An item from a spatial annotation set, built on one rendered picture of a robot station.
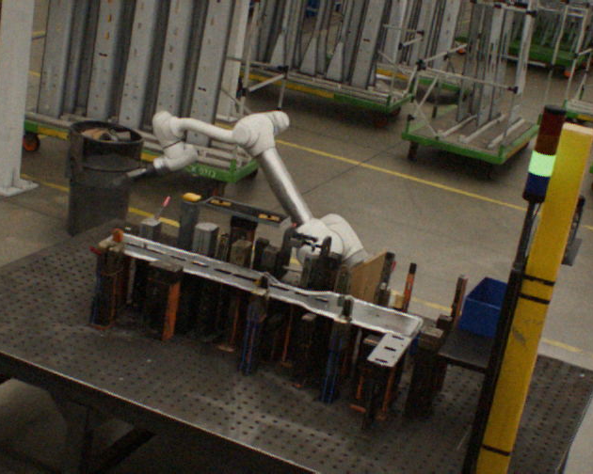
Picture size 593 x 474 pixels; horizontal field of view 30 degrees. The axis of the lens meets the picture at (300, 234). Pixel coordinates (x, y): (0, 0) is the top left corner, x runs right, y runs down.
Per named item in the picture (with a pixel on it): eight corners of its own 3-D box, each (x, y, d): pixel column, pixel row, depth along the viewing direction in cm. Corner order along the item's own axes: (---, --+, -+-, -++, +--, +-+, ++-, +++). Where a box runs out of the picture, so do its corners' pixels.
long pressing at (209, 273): (91, 247, 461) (92, 244, 461) (118, 233, 481) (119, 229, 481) (411, 341, 424) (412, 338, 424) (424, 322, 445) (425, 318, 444)
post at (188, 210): (167, 292, 503) (180, 199, 489) (174, 287, 510) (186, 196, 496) (182, 296, 501) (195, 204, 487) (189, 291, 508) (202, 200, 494)
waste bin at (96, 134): (40, 232, 738) (50, 127, 714) (87, 214, 785) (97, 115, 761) (104, 254, 721) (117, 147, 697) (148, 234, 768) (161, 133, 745)
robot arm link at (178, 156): (171, 172, 554) (160, 148, 551) (200, 159, 555) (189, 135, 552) (171, 174, 543) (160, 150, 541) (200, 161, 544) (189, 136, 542)
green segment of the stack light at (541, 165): (527, 171, 337) (532, 152, 335) (530, 167, 343) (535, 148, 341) (549, 177, 335) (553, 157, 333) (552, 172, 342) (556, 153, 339)
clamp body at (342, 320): (311, 400, 429) (327, 318, 418) (321, 388, 440) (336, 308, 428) (333, 407, 427) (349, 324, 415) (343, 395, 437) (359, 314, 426)
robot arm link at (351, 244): (369, 244, 522) (344, 204, 524) (352, 254, 507) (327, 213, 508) (344, 260, 531) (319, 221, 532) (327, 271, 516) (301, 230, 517)
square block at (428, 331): (401, 416, 429) (420, 331, 417) (406, 407, 436) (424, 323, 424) (421, 422, 426) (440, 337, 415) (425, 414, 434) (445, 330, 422)
